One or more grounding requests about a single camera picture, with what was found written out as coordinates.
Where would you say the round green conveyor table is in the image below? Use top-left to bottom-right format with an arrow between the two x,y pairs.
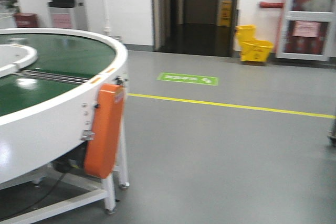
1,28 -> 129,223

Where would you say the orange motor guard cover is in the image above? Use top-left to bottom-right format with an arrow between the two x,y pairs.
84,83 -> 124,179

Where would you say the yellow mop bucket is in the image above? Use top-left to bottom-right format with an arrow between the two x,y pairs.
235,25 -> 274,63

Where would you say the yellow wet floor sign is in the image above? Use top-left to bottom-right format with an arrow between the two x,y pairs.
219,1 -> 232,27

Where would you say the black water dispenser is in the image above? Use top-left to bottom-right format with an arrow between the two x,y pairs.
48,0 -> 88,30

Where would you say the red fire extinguisher box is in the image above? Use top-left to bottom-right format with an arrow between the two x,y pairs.
14,13 -> 39,28

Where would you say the white inner conveyor ring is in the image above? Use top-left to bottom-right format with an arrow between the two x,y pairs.
0,44 -> 38,78

